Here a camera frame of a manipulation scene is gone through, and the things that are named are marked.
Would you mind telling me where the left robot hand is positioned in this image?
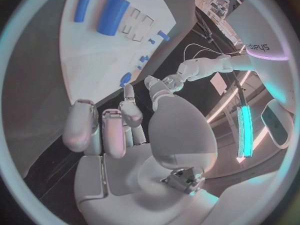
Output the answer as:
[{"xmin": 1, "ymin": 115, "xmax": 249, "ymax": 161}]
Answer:
[{"xmin": 162, "ymin": 73, "xmax": 187, "ymax": 94}]

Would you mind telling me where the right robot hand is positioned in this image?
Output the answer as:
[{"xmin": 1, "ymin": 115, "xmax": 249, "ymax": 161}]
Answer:
[{"xmin": 61, "ymin": 75, "xmax": 219, "ymax": 225}]

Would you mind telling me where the white task board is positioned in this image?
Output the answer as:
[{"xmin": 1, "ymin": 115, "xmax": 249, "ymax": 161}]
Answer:
[{"xmin": 58, "ymin": 0, "xmax": 178, "ymax": 106}]

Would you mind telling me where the glowing light bar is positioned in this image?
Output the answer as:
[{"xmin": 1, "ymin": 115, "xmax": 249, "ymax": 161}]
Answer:
[{"xmin": 236, "ymin": 104, "xmax": 255, "ymax": 159}]

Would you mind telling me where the thick blue cylinder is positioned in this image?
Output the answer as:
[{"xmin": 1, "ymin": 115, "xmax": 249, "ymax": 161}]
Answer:
[{"xmin": 95, "ymin": 0, "xmax": 131, "ymax": 37}]

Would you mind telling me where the cluttered workshop desk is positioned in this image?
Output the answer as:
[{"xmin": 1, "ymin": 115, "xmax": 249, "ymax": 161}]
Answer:
[{"xmin": 198, "ymin": 0, "xmax": 237, "ymax": 22}]

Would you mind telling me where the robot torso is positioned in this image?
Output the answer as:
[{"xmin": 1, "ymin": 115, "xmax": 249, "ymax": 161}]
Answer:
[{"xmin": 223, "ymin": 0, "xmax": 297, "ymax": 115}]

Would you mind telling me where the slim long blue cylinder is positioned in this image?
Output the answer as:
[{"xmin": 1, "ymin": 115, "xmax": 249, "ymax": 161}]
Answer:
[{"xmin": 73, "ymin": 0, "xmax": 96, "ymax": 23}]

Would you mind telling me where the white cable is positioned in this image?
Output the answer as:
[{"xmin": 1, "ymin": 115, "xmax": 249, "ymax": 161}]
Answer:
[
  {"xmin": 193, "ymin": 49, "xmax": 227, "ymax": 60},
  {"xmin": 183, "ymin": 43, "xmax": 226, "ymax": 61}
]

